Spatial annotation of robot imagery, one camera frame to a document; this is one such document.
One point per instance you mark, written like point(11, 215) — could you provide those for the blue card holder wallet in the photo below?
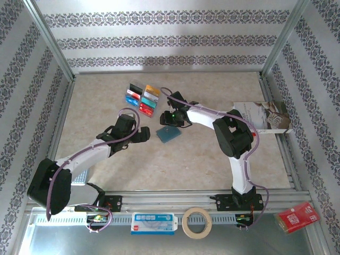
point(168, 134)

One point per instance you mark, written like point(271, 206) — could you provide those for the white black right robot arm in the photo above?
point(202, 118)

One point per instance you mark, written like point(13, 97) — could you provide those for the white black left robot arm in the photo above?
point(87, 155)

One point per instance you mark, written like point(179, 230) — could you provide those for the teal card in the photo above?
point(148, 102)

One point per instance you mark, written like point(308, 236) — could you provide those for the blue card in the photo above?
point(131, 101)

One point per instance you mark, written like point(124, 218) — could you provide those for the clear acrylic card rack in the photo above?
point(142, 98)

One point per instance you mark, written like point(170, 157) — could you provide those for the gold card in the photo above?
point(152, 90)

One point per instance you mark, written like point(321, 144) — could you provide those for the red and white card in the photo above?
point(132, 94)

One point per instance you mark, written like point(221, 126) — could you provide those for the black card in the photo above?
point(135, 87)

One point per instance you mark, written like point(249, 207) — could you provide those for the aluminium table edge strip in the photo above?
point(170, 72)
point(295, 184)
point(64, 106)

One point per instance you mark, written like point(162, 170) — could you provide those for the small silver grid block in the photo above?
point(81, 176)

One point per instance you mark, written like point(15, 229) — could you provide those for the white and blue label box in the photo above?
point(154, 224)

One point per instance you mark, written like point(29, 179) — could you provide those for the small lit circuit board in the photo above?
point(243, 219)
point(97, 218)

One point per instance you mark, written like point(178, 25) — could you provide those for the white brown book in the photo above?
point(265, 114)

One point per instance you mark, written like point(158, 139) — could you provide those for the beige masking tape roll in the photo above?
point(183, 223)

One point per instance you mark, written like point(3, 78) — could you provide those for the grey metal shelf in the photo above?
point(79, 243)

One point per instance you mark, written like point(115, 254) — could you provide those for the red box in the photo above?
point(295, 217)

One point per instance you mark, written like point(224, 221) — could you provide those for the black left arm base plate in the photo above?
point(114, 203)

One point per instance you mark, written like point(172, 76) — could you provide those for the aluminium mounting rail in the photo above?
point(170, 200)

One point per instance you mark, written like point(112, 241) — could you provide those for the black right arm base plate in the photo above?
point(223, 203)

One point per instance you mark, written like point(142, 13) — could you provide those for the aluminium frame post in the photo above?
point(50, 40)
point(283, 40)

